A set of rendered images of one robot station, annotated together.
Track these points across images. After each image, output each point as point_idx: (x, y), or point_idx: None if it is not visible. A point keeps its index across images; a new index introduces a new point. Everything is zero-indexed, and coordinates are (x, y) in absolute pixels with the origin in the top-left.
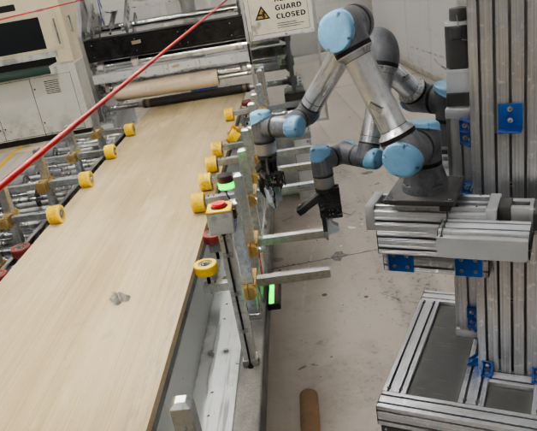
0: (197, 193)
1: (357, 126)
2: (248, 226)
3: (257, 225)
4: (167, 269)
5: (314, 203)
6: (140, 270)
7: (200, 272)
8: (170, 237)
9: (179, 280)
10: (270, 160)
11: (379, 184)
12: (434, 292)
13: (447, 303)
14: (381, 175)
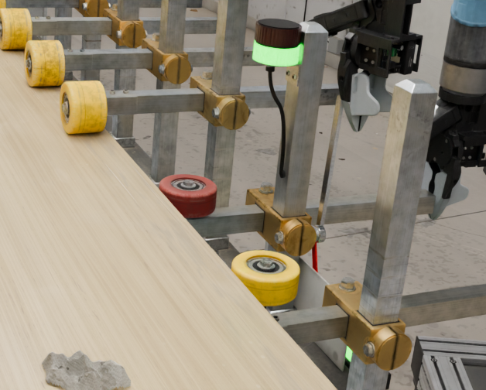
0: (87, 83)
1: (52, 35)
2: (302, 171)
3: (227, 178)
4: (157, 282)
5: (441, 127)
6: (66, 283)
7: (268, 290)
8: (63, 191)
9: (237, 313)
10: (411, 0)
11: (151, 138)
12: (438, 339)
13: (475, 360)
14: (147, 124)
